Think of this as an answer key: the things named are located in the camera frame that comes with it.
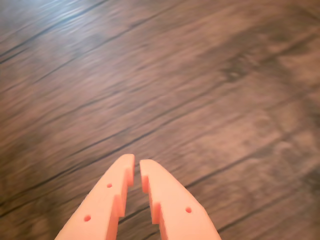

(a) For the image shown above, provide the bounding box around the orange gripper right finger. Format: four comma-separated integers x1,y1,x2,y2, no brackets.
139,158,222,240

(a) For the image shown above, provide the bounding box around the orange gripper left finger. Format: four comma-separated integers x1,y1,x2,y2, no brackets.
54,153,136,240

